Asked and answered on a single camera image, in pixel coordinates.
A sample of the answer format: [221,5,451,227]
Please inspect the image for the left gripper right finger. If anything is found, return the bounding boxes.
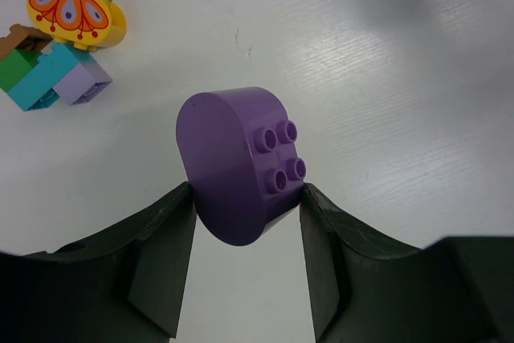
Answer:
[300,183,513,342]

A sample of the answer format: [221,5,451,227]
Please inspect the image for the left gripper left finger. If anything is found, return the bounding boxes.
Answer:
[1,183,196,342]

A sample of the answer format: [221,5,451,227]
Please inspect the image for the purple arch lego brick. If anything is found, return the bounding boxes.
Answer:
[176,87,306,246]

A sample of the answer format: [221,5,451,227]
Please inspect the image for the small green lego brick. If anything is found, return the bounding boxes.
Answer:
[0,49,41,92]

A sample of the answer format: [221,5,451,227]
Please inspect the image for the dark brown lego brick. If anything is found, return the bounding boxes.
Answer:
[0,24,53,60]

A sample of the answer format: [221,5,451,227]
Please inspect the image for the yellow butterfly lego piece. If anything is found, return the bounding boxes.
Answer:
[27,0,127,51]

